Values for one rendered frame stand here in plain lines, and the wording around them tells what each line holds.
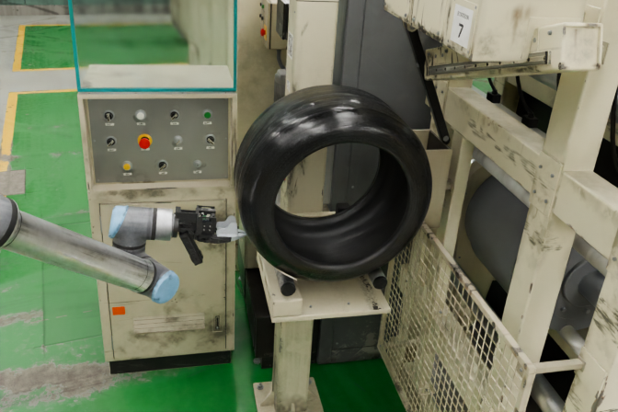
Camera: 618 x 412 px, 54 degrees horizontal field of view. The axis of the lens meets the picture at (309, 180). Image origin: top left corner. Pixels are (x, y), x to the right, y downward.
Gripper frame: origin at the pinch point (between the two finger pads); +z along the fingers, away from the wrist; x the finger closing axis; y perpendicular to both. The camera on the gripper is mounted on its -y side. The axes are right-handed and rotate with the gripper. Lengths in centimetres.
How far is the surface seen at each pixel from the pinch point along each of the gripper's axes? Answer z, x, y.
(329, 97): 17.5, 0.1, 44.5
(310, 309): 22.8, -7.7, -19.6
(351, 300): 36.5, -4.8, -17.8
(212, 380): 7, 52, -102
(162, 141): -23, 64, 2
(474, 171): 96, 46, 9
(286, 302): 14.1, -10.5, -15.2
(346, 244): 35.9, 9.2, -6.0
